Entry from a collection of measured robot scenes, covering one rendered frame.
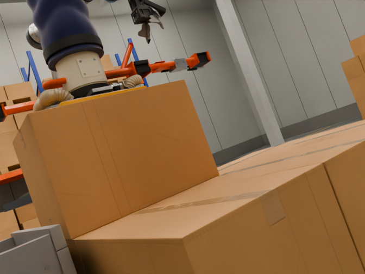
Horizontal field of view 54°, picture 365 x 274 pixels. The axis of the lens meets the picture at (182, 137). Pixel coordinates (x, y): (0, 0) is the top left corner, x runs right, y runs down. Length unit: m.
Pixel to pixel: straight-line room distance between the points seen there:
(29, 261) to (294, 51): 11.67
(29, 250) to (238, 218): 0.52
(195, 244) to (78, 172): 0.65
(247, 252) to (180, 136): 0.76
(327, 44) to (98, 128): 10.65
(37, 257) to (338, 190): 0.71
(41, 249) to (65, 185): 0.26
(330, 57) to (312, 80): 0.94
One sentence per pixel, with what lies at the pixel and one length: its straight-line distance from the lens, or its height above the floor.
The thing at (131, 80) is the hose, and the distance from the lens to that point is 1.41.
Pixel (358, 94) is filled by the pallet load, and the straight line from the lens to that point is 8.23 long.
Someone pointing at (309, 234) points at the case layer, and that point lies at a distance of 0.78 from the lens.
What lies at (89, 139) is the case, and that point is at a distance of 1.20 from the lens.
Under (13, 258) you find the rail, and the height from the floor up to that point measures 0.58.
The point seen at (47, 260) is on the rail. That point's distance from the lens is 0.97.
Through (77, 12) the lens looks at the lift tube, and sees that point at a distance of 1.48.
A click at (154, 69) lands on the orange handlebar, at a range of 1.64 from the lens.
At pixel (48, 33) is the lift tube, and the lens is 1.45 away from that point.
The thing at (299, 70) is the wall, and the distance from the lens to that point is 12.21.
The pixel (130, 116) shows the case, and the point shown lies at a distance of 1.27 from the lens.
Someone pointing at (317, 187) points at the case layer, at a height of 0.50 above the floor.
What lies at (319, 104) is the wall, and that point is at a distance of 12.02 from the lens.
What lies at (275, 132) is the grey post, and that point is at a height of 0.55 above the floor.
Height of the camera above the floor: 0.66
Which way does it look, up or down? 3 degrees up
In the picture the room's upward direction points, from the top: 20 degrees counter-clockwise
